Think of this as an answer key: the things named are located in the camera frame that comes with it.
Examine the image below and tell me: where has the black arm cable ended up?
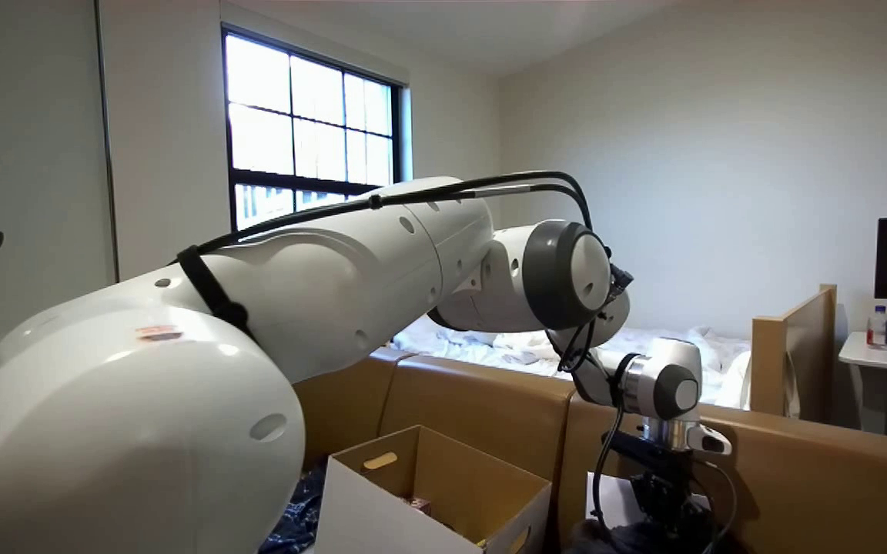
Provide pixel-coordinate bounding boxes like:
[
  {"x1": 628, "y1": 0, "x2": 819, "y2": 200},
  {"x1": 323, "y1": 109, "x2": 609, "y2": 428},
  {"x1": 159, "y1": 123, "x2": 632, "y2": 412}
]
[{"x1": 174, "y1": 170, "x2": 624, "y2": 377}]

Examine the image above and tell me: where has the black framed window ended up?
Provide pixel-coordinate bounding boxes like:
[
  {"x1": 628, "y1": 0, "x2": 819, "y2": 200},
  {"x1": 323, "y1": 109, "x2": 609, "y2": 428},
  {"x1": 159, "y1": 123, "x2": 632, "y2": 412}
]
[{"x1": 218, "y1": 26, "x2": 411, "y2": 233}]

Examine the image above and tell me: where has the bed with white bedding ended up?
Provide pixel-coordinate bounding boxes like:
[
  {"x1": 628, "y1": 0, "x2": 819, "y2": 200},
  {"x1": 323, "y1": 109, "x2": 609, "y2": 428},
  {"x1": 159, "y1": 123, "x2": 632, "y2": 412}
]
[{"x1": 383, "y1": 313, "x2": 755, "y2": 412}]

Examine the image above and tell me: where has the blue patterned cloth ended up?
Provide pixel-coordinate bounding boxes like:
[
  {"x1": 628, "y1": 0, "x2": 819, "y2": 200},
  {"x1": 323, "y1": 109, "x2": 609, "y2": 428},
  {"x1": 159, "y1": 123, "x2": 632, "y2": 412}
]
[{"x1": 255, "y1": 466, "x2": 330, "y2": 554}]

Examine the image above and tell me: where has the white cardboard storage box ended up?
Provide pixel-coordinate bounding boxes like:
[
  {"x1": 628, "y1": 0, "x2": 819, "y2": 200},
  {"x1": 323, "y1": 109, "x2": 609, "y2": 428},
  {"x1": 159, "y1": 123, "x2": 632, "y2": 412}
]
[{"x1": 312, "y1": 421, "x2": 555, "y2": 554}]

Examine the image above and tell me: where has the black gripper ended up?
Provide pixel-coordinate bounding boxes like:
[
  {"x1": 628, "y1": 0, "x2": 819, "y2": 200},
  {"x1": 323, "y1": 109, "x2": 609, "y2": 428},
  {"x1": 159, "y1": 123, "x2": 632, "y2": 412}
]
[{"x1": 605, "y1": 445, "x2": 741, "y2": 554}]

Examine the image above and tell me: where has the wooden bed footboard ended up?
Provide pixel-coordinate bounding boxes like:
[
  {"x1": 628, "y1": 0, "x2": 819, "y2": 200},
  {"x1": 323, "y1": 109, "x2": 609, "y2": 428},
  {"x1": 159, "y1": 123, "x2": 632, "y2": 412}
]
[{"x1": 749, "y1": 282, "x2": 841, "y2": 426}]

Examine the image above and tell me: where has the white desk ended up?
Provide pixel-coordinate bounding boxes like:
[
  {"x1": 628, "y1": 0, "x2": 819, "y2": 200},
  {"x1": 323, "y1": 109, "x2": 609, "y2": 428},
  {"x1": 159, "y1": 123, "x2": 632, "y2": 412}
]
[{"x1": 838, "y1": 328, "x2": 887, "y2": 454}]

